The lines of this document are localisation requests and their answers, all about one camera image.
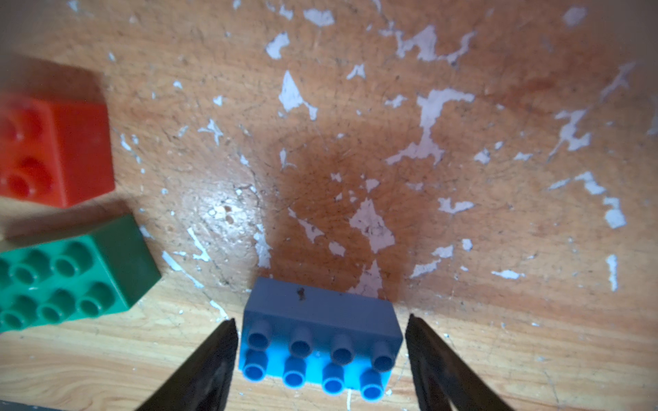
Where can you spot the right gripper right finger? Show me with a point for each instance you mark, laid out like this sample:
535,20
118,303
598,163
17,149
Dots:
442,380

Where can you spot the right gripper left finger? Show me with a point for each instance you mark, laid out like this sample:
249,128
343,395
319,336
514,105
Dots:
203,382

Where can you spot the light blue lego brick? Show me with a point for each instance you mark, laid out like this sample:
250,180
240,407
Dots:
311,336

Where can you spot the green lego brick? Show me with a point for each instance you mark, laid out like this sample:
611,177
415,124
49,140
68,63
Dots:
83,272

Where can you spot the red lego brick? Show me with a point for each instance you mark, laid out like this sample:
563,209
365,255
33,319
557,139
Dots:
54,152

